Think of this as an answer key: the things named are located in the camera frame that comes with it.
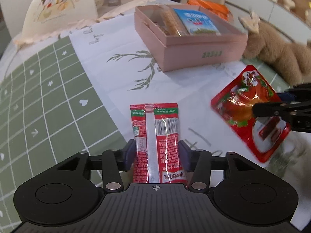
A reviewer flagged red meat snack packet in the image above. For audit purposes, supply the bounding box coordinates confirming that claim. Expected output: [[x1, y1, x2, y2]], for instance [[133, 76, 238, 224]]
[[210, 65, 291, 163]]

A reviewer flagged white paper sheet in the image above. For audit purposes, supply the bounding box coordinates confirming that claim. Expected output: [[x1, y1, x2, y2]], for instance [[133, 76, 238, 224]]
[[69, 10, 311, 224]]

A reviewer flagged beige mesh food cover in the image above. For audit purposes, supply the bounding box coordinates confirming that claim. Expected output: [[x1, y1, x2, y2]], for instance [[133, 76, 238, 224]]
[[13, 0, 156, 50]]

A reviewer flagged brown plush toy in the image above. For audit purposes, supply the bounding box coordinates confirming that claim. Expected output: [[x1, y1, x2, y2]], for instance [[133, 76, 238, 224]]
[[238, 10, 311, 85]]

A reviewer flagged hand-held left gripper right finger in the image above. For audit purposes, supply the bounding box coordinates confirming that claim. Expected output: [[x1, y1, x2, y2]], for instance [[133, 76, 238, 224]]
[[179, 139, 258, 195]]

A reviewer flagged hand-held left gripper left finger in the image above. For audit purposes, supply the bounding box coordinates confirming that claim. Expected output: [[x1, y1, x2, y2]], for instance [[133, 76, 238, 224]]
[[55, 139, 136, 195]]

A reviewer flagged orange plastic bag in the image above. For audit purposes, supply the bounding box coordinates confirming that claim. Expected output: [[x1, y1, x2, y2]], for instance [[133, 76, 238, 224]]
[[187, 0, 234, 22]]

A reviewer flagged green checked tablecloth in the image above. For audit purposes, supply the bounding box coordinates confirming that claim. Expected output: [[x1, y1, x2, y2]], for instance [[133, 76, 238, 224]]
[[0, 35, 132, 224]]

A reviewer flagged pink cardboard box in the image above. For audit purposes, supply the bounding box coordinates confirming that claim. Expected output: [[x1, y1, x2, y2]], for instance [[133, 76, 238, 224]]
[[134, 4, 248, 72]]

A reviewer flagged blue milk packet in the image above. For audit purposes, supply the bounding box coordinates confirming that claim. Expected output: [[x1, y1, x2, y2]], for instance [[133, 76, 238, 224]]
[[173, 8, 221, 36]]

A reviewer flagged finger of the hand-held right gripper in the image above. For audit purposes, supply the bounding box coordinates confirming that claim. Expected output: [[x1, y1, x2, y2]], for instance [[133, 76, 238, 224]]
[[277, 83, 311, 102], [252, 101, 311, 133]]

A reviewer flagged red sachet packet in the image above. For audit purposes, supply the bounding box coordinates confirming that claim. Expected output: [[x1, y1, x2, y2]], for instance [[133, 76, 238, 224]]
[[130, 103, 189, 190]]

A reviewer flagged long fried snack stick packet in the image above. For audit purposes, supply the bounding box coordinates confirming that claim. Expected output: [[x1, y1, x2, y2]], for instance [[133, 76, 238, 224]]
[[155, 4, 190, 36]]

